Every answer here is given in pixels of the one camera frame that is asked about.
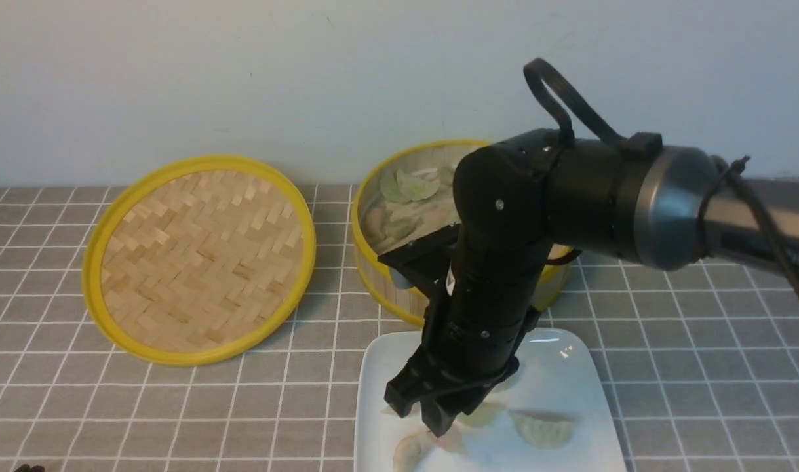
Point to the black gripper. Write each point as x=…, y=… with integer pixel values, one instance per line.
x=466, y=350

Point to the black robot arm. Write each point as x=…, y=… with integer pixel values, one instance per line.
x=664, y=207

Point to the white dumpling on plate bottom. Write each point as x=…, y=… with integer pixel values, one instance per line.
x=411, y=451

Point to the white dumpling on plate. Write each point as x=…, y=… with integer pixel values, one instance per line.
x=511, y=380
x=543, y=430
x=411, y=451

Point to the pink dumpling on plate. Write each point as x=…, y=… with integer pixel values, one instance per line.
x=453, y=441

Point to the green dumpling on plate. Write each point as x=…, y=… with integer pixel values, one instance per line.
x=483, y=416

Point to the white dumpling on plate top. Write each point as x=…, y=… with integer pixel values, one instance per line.
x=511, y=380

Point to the white dumpling on plate right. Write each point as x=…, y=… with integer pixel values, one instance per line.
x=543, y=430

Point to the white square plate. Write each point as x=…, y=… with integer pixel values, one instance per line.
x=559, y=376

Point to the pink dumpling steamer left edge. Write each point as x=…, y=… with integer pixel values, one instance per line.
x=375, y=221

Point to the white dumpling steamer middle left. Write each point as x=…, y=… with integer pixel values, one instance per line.
x=440, y=212

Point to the bamboo steamer basket yellow rim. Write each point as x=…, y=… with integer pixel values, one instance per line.
x=408, y=305

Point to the green dumpling in steamer back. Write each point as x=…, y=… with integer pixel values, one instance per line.
x=416, y=188

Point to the green dumpling steamer back left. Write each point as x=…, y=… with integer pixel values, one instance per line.
x=389, y=188

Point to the small green dumpling steamer back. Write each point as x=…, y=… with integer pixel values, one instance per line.
x=446, y=175

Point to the bamboo steamer lid yellow rim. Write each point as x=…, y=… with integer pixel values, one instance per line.
x=199, y=260

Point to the grey checked tablecloth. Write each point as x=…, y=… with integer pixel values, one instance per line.
x=700, y=367

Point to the dark object bottom left corner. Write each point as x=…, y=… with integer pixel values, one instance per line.
x=30, y=468

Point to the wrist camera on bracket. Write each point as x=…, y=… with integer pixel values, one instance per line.
x=423, y=262

